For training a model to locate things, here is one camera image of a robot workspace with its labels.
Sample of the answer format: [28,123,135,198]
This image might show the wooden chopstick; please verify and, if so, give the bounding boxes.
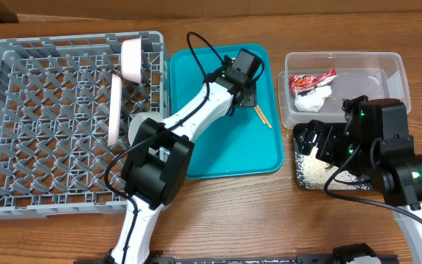
[254,105,273,129]
[253,106,267,125]

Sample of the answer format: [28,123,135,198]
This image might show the white tissue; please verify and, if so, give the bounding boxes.
[295,85,332,112]

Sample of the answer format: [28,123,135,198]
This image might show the red snack wrapper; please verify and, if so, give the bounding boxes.
[289,68,337,95]

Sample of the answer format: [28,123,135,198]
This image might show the grey bowl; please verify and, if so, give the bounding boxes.
[127,111,163,145]

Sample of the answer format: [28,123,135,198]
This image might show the small white bowl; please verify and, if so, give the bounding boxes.
[121,38,142,84]

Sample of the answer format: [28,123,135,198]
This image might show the large white plate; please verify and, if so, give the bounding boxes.
[107,74,122,147]

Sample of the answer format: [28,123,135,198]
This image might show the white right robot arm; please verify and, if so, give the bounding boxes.
[293,95,422,263]

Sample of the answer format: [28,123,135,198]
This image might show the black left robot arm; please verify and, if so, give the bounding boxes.
[105,48,264,263]

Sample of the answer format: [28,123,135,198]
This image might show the grey dishwasher rack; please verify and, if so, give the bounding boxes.
[0,31,169,220]

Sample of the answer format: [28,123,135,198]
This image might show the white rice grains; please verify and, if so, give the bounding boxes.
[295,151,371,191]

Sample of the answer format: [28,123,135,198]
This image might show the black tray bin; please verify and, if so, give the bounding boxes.
[293,123,373,191]

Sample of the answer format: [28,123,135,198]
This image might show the teal plastic tray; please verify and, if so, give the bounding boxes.
[169,44,284,180]

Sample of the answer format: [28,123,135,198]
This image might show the clear plastic bin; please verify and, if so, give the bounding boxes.
[278,51,411,129]

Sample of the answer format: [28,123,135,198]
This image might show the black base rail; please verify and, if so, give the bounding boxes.
[148,253,399,264]

